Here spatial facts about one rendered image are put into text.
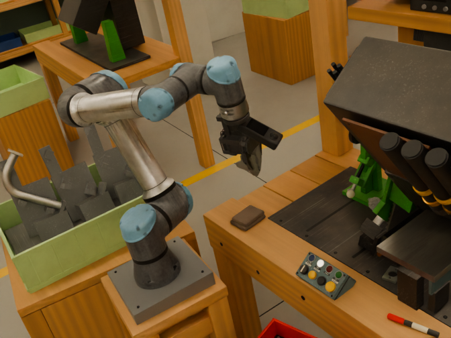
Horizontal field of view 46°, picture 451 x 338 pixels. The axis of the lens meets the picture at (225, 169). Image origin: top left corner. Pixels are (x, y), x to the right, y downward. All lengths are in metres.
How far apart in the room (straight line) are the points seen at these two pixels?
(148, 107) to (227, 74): 0.20
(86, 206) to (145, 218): 0.59
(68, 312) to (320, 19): 1.38
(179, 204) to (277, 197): 0.44
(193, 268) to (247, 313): 0.53
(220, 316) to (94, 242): 0.56
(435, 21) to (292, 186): 0.83
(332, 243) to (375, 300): 0.27
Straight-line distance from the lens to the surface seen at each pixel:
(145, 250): 1.65
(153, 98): 1.26
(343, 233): 1.77
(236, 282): 2.07
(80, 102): 1.51
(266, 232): 1.80
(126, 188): 2.22
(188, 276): 1.71
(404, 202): 1.50
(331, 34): 2.00
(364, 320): 1.50
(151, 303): 1.67
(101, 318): 2.14
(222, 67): 1.29
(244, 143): 1.40
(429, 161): 0.96
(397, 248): 1.35
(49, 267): 2.03
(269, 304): 2.83
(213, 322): 1.78
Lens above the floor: 2.00
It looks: 30 degrees down
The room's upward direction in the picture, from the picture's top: 12 degrees counter-clockwise
